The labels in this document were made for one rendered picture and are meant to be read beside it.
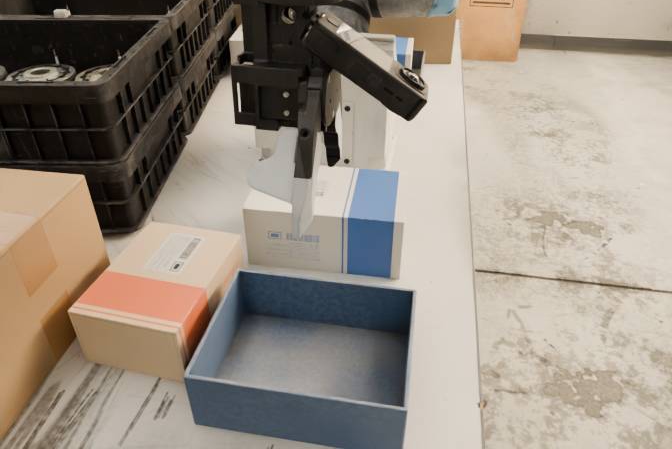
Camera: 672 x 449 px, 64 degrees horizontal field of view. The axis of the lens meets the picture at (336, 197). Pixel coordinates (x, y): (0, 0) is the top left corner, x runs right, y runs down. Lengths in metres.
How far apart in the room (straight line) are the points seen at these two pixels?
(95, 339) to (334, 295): 0.25
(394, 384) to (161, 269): 0.28
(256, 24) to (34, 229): 0.30
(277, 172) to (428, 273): 0.32
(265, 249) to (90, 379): 0.25
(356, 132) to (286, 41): 0.41
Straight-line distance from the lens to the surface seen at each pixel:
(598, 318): 1.80
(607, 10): 4.11
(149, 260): 0.64
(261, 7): 0.46
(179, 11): 1.01
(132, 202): 0.80
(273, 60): 0.47
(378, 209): 0.66
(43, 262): 0.62
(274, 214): 0.67
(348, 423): 0.51
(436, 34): 1.41
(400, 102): 0.45
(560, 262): 1.96
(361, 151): 0.86
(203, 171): 0.94
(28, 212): 0.61
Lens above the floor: 1.16
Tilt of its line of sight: 33 degrees down
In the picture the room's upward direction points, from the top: straight up
